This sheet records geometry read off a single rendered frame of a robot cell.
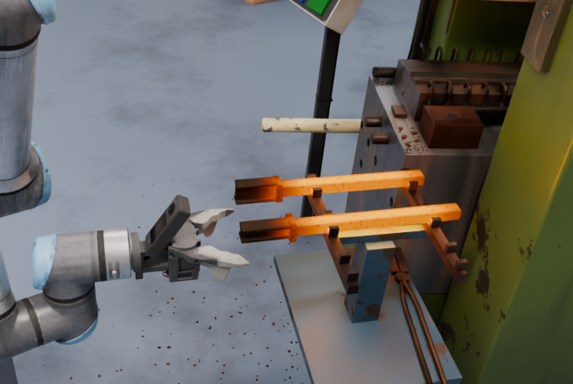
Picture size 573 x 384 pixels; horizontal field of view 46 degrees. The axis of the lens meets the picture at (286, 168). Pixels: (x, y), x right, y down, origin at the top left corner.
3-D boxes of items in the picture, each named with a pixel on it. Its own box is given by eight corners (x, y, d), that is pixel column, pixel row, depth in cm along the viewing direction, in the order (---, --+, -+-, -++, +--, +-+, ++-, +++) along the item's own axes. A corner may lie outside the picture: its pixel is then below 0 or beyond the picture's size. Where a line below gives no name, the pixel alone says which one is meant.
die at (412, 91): (413, 120, 165) (420, 90, 160) (393, 81, 181) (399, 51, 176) (574, 123, 171) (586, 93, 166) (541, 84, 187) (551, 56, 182)
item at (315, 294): (317, 404, 130) (318, 398, 129) (273, 261, 161) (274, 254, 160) (460, 384, 137) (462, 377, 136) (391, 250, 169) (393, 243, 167)
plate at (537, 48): (538, 72, 130) (567, -14, 121) (519, 51, 138) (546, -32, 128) (548, 72, 131) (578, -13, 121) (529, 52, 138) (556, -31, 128)
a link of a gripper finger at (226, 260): (248, 282, 123) (202, 265, 125) (250, 258, 120) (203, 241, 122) (240, 293, 121) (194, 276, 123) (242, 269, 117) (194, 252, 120)
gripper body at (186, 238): (195, 252, 131) (131, 258, 128) (196, 217, 126) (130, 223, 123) (202, 280, 125) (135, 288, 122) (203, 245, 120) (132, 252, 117)
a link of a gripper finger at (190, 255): (225, 256, 122) (182, 241, 124) (225, 248, 121) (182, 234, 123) (213, 272, 118) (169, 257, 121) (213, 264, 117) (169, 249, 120)
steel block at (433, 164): (373, 294, 178) (405, 154, 153) (345, 204, 209) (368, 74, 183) (571, 290, 186) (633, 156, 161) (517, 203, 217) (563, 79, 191)
